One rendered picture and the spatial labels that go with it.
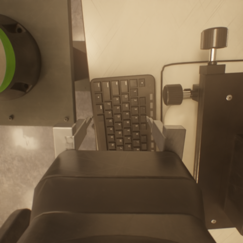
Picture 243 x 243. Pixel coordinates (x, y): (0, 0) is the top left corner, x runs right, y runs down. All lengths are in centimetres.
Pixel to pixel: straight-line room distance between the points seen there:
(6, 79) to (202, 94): 31
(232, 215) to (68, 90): 39
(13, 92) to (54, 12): 16
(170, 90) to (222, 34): 11
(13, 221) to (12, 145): 81
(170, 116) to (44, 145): 110
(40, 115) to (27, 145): 104
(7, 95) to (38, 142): 102
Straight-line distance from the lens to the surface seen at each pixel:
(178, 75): 41
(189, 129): 38
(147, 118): 15
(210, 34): 31
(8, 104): 41
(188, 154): 41
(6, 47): 30
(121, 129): 39
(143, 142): 40
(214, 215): 45
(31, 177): 154
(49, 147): 135
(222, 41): 31
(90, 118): 15
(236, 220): 42
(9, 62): 30
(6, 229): 73
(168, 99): 31
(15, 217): 75
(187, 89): 35
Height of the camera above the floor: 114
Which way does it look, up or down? 73 degrees down
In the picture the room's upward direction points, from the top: 178 degrees clockwise
